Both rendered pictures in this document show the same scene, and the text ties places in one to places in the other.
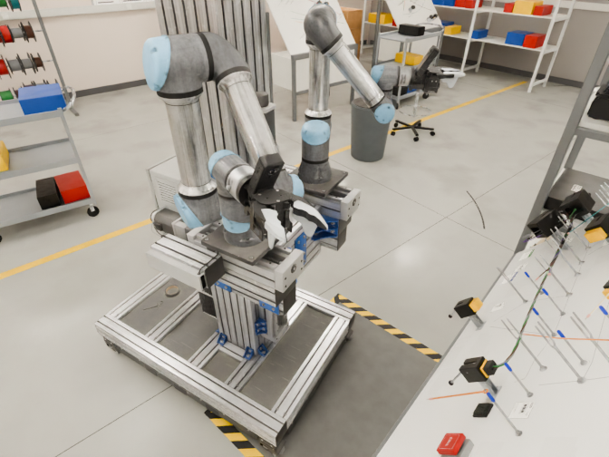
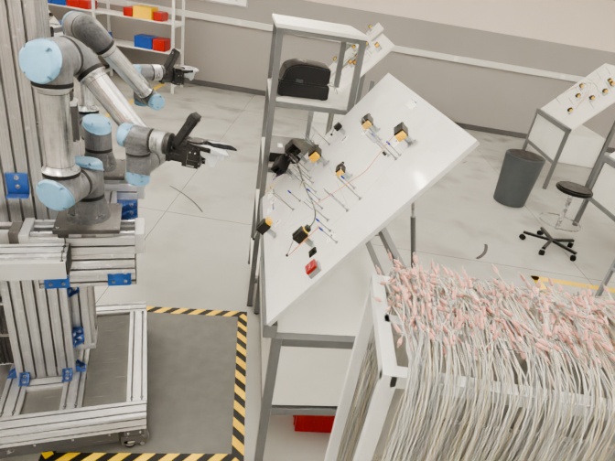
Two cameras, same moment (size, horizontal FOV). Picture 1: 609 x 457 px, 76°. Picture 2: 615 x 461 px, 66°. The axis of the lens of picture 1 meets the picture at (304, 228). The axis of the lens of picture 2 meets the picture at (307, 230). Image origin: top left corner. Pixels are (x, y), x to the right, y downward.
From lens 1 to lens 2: 1.04 m
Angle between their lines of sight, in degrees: 44
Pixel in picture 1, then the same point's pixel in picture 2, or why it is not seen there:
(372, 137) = not seen: hidden behind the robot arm
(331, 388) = (156, 374)
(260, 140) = (134, 116)
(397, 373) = (201, 337)
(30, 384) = not seen: outside the picture
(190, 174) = (65, 156)
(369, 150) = not seen: hidden behind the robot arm
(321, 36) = (99, 40)
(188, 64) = (71, 61)
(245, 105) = (114, 91)
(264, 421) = (126, 411)
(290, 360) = (113, 361)
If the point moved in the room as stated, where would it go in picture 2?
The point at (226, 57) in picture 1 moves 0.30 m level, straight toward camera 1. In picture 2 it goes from (90, 56) to (157, 78)
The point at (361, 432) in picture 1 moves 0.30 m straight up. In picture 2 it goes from (201, 388) to (203, 347)
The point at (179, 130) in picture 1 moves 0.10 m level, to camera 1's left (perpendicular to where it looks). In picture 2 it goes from (59, 116) to (23, 119)
